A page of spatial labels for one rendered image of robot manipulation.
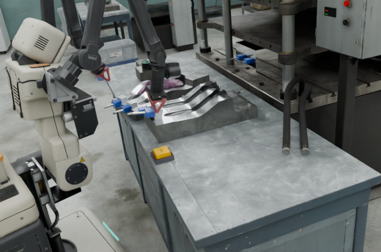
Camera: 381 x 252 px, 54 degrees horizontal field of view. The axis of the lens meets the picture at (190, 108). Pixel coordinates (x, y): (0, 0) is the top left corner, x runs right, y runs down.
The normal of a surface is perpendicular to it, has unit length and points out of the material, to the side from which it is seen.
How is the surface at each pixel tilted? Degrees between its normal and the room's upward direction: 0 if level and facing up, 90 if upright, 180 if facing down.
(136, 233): 0
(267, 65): 90
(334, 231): 90
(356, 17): 90
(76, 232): 0
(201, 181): 0
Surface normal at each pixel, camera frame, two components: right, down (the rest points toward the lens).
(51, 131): 0.61, 0.26
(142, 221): -0.10, -0.91
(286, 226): 0.35, 0.35
